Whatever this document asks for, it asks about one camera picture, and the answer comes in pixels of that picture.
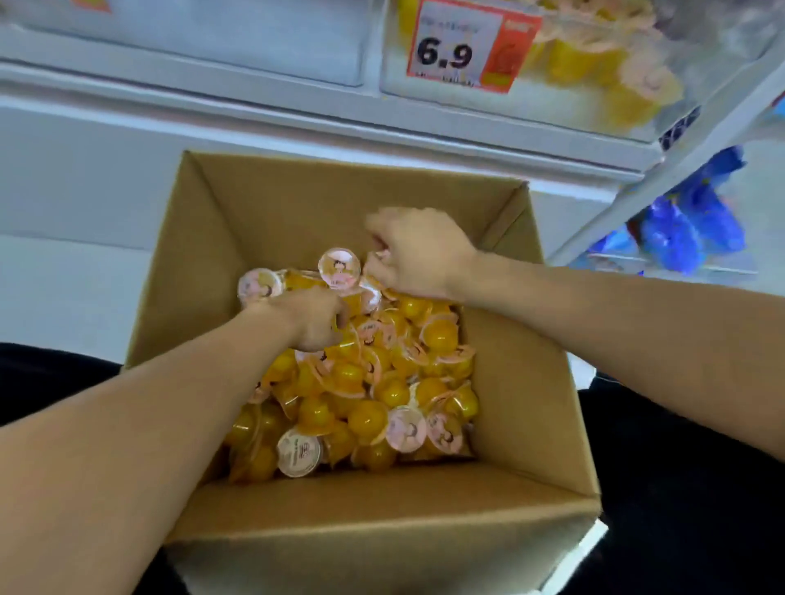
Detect person's right hand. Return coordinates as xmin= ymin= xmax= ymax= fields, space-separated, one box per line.
xmin=363 ymin=206 xmax=481 ymax=302

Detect person's left hand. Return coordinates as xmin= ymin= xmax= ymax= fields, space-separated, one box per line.
xmin=244 ymin=286 xmax=351 ymax=354

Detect pile of yellow jelly cups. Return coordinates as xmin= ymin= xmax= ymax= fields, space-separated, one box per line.
xmin=223 ymin=247 xmax=481 ymax=485

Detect brown cardboard box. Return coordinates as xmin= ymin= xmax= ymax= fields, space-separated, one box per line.
xmin=122 ymin=150 xmax=602 ymax=595

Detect cluster of yellow jelly cups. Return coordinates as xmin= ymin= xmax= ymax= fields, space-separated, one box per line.
xmin=397 ymin=0 xmax=685 ymax=127

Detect person's left forearm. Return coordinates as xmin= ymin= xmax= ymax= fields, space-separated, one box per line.
xmin=0 ymin=303 xmax=302 ymax=595

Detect person's right forearm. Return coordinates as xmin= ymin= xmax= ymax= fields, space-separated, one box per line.
xmin=456 ymin=251 xmax=785 ymax=461

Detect person's black trousers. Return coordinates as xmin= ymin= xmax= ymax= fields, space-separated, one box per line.
xmin=0 ymin=342 xmax=785 ymax=595

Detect blue snack bags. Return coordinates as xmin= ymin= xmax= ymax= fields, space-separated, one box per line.
xmin=588 ymin=145 xmax=748 ymax=275

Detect clear plastic bin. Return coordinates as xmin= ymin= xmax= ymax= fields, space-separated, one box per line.
xmin=379 ymin=0 xmax=785 ymax=145
xmin=0 ymin=0 xmax=384 ymax=87

